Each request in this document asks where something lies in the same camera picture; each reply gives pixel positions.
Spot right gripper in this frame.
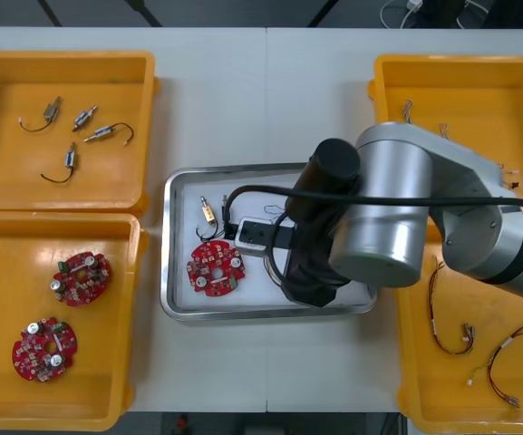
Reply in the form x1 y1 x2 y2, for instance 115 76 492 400
282 217 354 310

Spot metal solenoid with black cable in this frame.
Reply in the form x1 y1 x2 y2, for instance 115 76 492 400
18 95 62 133
192 195 226 244
39 141 79 184
82 122 134 146

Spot round red circuit board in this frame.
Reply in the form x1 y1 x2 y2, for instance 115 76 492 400
185 241 247 297
11 315 77 383
52 252 114 308

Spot metal solenoid with blue label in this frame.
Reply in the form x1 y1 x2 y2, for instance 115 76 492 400
71 104 99 132

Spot steel tray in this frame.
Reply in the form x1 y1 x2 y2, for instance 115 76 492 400
160 161 379 322

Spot black stand leg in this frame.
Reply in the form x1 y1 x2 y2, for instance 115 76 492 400
306 0 340 26
124 0 163 26
38 0 63 26

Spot thin red-black wire harness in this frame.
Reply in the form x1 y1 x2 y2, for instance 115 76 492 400
263 256 289 289
464 319 523 409
426 256 478 355

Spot white cable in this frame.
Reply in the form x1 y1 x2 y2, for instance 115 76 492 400
380 0 419 29

